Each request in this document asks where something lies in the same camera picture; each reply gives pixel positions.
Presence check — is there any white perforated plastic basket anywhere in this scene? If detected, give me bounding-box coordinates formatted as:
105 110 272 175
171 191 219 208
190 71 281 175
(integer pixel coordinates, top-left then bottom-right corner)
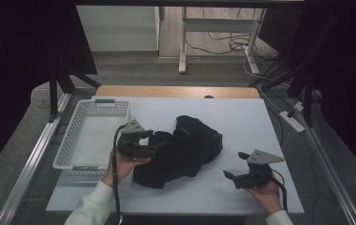
52 98 133 184

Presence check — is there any white desk frame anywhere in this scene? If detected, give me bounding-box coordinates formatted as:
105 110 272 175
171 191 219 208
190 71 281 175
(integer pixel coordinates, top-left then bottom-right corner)
178 7 267 75

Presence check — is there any white power strip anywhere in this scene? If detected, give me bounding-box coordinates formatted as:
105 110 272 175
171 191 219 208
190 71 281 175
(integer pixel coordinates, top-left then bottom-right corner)
278 111 305 134

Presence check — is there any person's left hand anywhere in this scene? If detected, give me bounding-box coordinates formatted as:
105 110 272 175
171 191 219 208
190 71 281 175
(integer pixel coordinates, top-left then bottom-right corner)
100 151 152 188

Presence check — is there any white floor cable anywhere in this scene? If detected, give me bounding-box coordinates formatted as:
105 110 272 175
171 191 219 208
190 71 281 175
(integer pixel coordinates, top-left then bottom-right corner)
243 55 285 113

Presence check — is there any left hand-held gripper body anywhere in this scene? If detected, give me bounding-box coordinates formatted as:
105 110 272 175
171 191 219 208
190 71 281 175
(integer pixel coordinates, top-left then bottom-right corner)
116 119 152 158

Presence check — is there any white plug adapter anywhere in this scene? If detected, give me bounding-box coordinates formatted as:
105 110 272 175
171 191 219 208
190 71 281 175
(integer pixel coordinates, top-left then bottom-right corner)
292 100 305 113

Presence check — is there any black metal stand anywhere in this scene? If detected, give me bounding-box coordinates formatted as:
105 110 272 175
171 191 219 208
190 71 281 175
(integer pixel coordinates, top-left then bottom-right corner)
260 62 324 128
48 64 102 123

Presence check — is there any black floor cable bundle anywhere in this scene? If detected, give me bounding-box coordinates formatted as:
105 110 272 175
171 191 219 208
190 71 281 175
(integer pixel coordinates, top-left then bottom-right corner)
185 7 280 62

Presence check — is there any dark overhead frame bar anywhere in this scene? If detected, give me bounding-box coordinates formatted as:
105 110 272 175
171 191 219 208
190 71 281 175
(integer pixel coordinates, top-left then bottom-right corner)
74 0 305 8

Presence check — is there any aluminium floor rail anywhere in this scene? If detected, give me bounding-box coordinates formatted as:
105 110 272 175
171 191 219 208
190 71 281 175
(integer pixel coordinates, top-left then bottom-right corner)
0 93 72 225
291 99 356 225

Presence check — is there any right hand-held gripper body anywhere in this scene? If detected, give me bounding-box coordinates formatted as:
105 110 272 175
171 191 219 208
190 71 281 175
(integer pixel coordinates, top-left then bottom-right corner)
234 149 285 189

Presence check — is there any dark knit vest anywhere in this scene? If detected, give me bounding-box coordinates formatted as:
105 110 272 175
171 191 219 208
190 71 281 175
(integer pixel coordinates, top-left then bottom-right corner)
132 114 224 190

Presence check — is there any black curtain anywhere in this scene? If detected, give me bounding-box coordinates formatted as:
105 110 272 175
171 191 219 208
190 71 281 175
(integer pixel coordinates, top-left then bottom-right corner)
0 0 98 182
257 0 356 186

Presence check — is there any person's right hand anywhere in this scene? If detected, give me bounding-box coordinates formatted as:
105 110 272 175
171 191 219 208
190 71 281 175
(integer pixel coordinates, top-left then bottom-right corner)
245 180 285 217

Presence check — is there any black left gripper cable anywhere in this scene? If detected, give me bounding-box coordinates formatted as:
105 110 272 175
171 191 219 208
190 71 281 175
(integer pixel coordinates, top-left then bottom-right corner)
111 124 128 225

